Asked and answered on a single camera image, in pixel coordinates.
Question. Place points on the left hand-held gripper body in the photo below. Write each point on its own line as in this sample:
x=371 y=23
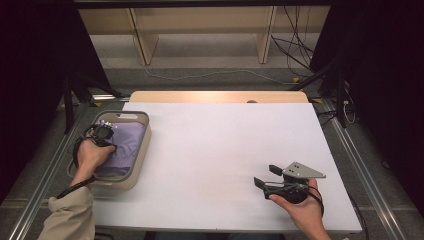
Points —
x=101 y=132

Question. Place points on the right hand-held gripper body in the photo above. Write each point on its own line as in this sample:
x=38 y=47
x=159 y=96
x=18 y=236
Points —
x=300 y=170

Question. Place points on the purple shorts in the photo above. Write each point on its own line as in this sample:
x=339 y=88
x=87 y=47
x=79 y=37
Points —
x=130 y=146

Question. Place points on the beige storage bin grey rim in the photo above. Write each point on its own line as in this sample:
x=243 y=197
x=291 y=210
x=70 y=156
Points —
x=140 y=166

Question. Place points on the person's left hand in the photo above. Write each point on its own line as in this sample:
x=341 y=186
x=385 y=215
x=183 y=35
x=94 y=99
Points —
x=88 y=160

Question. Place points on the person's right hand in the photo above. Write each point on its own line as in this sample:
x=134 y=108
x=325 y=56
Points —
x=305 y=213

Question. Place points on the black metal stand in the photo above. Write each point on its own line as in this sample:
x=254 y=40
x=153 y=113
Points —
x=68 y=110
x=340 y=106

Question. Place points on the beige wooden shelf unit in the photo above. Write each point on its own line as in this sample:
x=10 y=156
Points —
x=146 y=46

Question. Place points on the black curtain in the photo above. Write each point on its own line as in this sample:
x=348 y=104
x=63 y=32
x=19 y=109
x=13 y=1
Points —
x=30 y=66
x=393 y=83

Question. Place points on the light wooden table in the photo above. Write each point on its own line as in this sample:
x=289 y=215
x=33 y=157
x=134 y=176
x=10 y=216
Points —
x=200 y=96

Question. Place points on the short aluminium rail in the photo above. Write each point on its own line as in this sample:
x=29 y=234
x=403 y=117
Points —
x=106 y=97

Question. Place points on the aluminium floor rail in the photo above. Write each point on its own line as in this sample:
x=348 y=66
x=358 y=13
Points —
x=33 y=206
x=368 y=186

